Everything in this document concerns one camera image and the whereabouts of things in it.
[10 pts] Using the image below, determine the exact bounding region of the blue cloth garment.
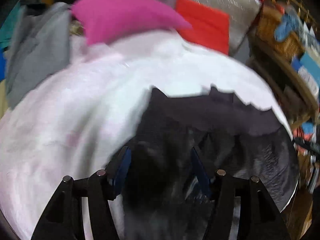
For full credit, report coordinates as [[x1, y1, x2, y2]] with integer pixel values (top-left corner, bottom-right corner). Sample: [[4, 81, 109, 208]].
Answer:
[[0, 51, 6, 81]]

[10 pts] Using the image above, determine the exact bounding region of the black quilted jacket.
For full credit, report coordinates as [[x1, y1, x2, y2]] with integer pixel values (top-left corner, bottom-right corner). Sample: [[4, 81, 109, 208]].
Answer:
[[121, 88, 298, 239]]

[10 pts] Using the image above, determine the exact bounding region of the grey hoodie sweatshirt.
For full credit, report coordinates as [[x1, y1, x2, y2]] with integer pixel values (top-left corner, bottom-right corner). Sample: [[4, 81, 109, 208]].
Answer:
[[6, 2, 71, 109]]

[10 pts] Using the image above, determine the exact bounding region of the teal polo shirt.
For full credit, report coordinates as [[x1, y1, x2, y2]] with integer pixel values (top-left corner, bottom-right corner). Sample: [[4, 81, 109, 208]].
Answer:
[[1, 0, 25, 51]]

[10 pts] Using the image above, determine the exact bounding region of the wooden shelf rack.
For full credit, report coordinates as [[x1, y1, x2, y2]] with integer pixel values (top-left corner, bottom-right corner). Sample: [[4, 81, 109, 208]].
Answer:
[[248, 0, 319, 239]]

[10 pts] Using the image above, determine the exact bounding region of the magenta pillow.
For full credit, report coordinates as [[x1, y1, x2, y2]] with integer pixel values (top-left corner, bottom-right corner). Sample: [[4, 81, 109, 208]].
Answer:
[[71, 0, 191, 46]]

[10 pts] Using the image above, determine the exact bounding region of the red pillow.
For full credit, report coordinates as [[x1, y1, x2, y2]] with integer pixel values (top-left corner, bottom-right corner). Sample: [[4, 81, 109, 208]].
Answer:
[[176, 0, 229, 55]]

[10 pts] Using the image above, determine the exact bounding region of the light blue cloth toy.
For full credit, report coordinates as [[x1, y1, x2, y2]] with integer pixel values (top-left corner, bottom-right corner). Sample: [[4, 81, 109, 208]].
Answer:
[[274, 13, 303, 42]]

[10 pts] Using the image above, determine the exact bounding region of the wicker basket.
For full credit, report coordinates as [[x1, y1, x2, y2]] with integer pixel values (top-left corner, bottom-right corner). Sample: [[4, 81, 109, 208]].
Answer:
[[256, 5, 304, 61]]

